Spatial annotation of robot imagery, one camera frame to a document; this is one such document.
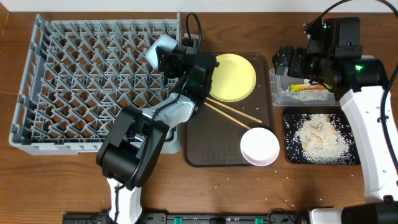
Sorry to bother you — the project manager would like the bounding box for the black waste tray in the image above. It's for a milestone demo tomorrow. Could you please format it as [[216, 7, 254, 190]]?
[[282, 106, 361, 166]]

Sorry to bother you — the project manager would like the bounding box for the light blue bowl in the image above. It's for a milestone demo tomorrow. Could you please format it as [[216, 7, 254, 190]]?
[[144, 34, 178, 70]]

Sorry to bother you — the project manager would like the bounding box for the white tissue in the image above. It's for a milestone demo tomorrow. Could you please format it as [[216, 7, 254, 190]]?
[[290, 90, 330, 101]]

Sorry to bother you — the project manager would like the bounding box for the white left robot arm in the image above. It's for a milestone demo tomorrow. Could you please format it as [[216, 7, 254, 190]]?
[[96, 47, 219, 223]]

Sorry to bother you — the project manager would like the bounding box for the green snack wrapper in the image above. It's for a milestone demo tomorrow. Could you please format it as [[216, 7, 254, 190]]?
[[287, 83, 326, 92]]

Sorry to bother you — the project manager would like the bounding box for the clear plastic bin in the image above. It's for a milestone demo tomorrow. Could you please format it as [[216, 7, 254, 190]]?
[[269, 54, 382, 107]]

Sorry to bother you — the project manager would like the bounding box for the yellow plate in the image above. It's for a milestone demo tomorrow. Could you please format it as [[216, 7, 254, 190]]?
[[210, 54, 257, 102]]

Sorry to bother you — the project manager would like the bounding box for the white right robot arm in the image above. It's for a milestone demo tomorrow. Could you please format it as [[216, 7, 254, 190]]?
[[272, 17, 397, 223]]

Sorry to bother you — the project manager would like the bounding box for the pink bowl with rice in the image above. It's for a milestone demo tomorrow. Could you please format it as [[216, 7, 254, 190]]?
[[239, 128, 280, 167]]

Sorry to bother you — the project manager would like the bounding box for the grey dishwasher rack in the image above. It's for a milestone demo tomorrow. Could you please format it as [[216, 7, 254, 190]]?
[[9, 15, 181, 155]]

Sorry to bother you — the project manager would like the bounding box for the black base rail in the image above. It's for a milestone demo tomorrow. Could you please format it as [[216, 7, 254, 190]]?
[[62, 213, 309, 224]]

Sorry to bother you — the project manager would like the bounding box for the wooden chopstick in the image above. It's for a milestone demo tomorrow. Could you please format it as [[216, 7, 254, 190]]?
[[205, 102, 251, 129], [206, 97, 262, 123]]

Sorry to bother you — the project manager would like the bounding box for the spilled white rice pile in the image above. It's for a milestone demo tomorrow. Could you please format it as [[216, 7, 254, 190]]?
[[285, 113, 355, 165]]

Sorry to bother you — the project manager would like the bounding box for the dark brown serving tray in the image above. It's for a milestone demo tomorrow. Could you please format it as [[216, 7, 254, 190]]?
[[183, 53, 275, 167]]

